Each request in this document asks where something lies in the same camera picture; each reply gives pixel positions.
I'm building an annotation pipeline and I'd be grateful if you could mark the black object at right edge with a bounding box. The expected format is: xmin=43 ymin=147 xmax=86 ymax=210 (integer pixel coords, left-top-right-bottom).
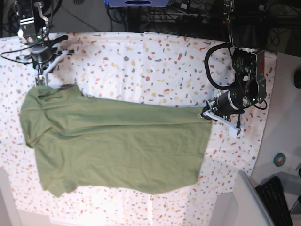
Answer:
xmin=293 ymin=69 xmax=301 ymax=89

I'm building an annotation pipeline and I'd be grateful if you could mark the blue box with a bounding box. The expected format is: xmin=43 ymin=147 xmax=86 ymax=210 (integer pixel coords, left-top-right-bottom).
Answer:
xmin=104 ymin=0 xmax=176 ymax=7

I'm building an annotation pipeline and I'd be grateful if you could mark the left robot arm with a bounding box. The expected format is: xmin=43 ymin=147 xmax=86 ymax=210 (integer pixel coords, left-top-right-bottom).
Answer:
xmin=201 ymin=0 xmax=267 ymax=120

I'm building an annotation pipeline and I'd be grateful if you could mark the grey plastic bin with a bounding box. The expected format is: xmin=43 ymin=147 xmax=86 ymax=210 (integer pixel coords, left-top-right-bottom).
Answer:
xmin=209 ymin=171 xmax=274 ymax=226

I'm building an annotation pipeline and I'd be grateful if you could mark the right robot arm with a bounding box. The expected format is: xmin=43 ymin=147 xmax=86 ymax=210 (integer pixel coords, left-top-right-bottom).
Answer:
xmin=0 ymin=0 xmax=69 ymax=71

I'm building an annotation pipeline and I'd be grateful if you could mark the green t-shirt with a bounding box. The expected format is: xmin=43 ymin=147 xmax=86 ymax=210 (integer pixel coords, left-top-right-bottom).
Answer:
xmin=20 ymin=85 xmax=212 ymax=197

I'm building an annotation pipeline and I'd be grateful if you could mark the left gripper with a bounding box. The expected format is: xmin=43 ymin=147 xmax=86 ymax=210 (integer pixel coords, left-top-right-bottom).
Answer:
xmin=202 ymin=91 xmax=245 ymax=121

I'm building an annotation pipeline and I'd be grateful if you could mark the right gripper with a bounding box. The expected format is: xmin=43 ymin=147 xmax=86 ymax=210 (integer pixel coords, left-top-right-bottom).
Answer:
xmin=30 ymin=46 xmax=55 ymax=68

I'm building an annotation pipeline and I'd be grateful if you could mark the black keyboard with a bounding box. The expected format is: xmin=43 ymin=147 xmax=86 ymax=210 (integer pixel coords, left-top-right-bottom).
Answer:
xmin=255 ymin=176 xmax=293 ymax=226

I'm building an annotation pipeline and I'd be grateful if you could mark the green tape roll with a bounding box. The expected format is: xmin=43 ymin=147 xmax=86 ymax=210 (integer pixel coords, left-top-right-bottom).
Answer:
xmin=273 ymin=153 xmax=286 ymax=167

